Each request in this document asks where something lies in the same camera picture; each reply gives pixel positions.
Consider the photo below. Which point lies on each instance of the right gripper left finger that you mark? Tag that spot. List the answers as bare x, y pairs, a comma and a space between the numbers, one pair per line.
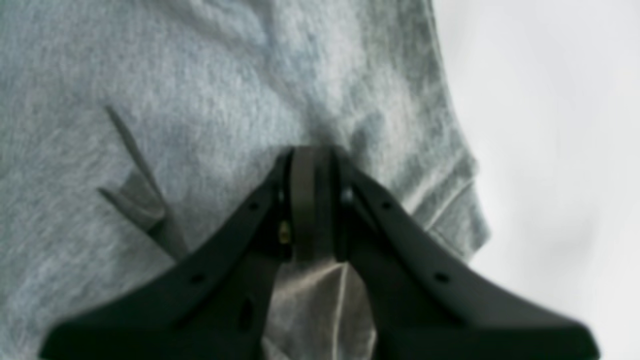
213, 304

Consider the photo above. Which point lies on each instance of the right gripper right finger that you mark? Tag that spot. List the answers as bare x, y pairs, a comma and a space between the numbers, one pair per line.
429, 305

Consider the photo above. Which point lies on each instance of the grey t-shirt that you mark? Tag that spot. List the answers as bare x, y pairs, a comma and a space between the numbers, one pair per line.
131, 129

